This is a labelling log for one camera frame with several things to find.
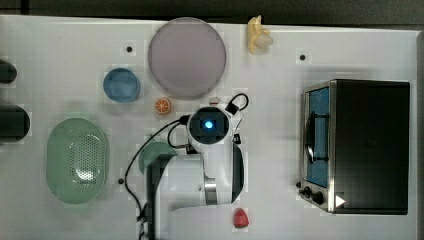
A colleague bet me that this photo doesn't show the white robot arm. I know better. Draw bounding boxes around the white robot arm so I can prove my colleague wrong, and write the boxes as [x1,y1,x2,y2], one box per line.
[145,104,245,240]

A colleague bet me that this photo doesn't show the green oval strainer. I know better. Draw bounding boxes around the green oval strainer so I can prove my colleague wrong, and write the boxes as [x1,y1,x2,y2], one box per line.
[46,118,108,204]

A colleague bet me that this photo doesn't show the orange slice toy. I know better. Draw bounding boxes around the orange slice toy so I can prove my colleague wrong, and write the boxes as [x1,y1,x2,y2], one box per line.
[154,97,172,115]

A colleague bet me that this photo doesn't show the round grey plate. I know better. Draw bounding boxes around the round grey plate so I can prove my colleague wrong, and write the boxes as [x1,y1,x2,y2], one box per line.
[148,17,226,98]

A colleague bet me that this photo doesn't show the green small bowl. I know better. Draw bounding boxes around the green small bowl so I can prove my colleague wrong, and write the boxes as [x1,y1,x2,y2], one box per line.
[138,142,176,173]

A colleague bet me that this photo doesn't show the peeled banana toy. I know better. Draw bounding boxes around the peeled banana toy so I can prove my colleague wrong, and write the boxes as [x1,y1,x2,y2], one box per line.
[247,15,273,55]

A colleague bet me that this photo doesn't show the blue round cup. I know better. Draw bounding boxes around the blue round cup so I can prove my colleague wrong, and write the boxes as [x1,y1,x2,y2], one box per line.
[103,68,141,103]

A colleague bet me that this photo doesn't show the red strawberry toy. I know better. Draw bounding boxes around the red strawberry toy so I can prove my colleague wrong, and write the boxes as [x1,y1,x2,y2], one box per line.
[233,208,249,229]

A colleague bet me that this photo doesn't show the silver toaster oven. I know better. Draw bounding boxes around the silver toaster oven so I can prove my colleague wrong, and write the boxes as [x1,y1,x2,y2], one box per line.
[296,79,410,215]

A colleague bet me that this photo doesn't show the large black pot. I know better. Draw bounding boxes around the large black pot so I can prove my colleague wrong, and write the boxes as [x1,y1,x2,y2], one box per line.
[0,105,30,143]

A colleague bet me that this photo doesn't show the small black pot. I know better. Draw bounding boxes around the small black pot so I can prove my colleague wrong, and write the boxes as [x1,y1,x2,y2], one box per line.
[0,60,17,84]

